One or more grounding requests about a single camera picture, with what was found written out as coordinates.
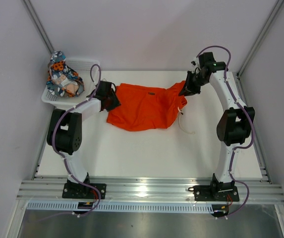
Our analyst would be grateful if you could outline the white slotted cable duct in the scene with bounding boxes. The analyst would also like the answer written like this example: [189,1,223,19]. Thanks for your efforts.
[26,200,214,214]

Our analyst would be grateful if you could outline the aluminium mounting rail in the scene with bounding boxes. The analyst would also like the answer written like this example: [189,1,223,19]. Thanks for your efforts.
[16,177,284,204]

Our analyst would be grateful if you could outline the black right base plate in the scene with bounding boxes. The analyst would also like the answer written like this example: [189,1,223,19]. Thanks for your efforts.
[188,183,239,202]

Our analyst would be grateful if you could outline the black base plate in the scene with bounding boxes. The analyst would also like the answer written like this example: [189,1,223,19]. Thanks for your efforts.
[188,183,239,202]
[62,180,107,199]

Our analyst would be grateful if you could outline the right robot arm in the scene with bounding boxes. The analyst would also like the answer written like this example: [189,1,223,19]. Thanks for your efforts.
[179,52,255,200]

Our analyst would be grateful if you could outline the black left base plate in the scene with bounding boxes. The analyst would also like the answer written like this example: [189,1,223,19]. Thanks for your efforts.
[62,180,107,199]

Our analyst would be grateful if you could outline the white plastic basket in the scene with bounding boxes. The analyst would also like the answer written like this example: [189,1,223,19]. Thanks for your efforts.
[41,58,100,110]

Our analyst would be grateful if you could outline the patterned multicolour shorts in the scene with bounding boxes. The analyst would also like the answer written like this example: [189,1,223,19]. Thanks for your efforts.
[46,51,85,97]

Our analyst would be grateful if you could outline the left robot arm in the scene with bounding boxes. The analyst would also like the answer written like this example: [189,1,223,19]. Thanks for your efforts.
[47,81,121,198]

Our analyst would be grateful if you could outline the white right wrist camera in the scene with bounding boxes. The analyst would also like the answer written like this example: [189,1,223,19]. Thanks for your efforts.
[191,57,200,68]

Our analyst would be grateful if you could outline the orange shorts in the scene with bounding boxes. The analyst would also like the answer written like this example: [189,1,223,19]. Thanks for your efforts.
[107,81,187,132]

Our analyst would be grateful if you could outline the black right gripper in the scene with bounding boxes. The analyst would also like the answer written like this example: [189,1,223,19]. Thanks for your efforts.
[179,71,208,98]

